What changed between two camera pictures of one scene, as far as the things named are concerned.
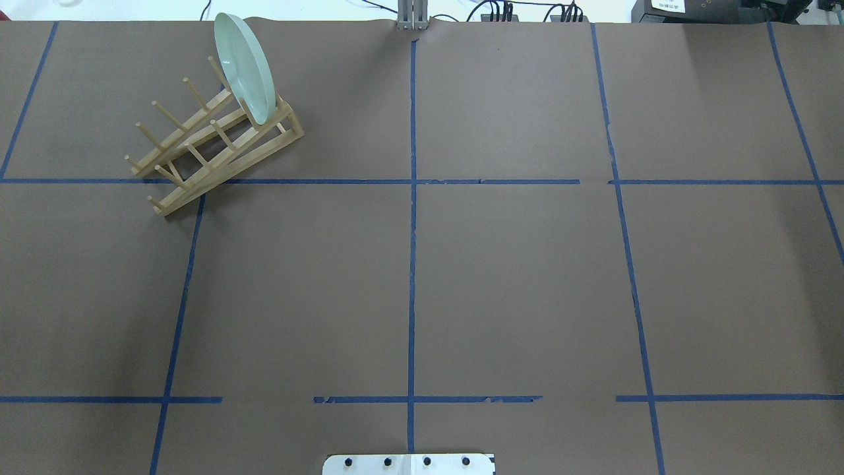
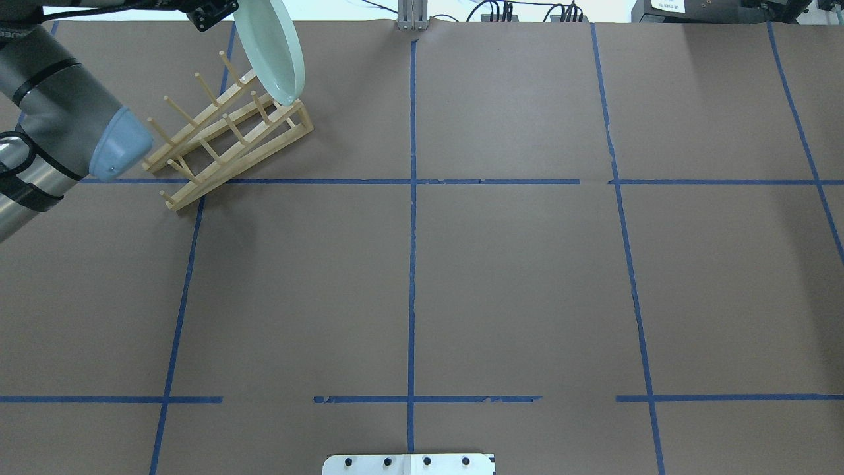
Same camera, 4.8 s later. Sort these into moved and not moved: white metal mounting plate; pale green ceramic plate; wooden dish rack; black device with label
Moved: pale green ceramic plate; wooden dish rack
Not moved: white metal mounting plate; black device with label
